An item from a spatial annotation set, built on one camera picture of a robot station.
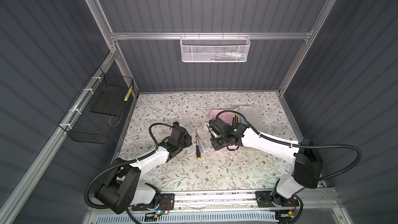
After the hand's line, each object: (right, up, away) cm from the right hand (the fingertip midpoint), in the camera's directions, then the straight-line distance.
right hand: (215, 144), depth 82 cm
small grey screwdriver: (-8, -5, +9) cm, 13 cm away
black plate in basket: (-54, +22, -4) cm, 58 cm away
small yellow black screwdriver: (-10, -5, +7) cm, 13 cm away
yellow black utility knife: (+12, +12, +11) cm, 21 cm away
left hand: (-15, +2, +8) cm, 17 cm away
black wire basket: (-57, +17, -9) cm, 60 cm away
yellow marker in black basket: (-47, +27, -1) cm, 54 cm away
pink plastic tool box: (+28, +16, +26) cm, 41 cm away
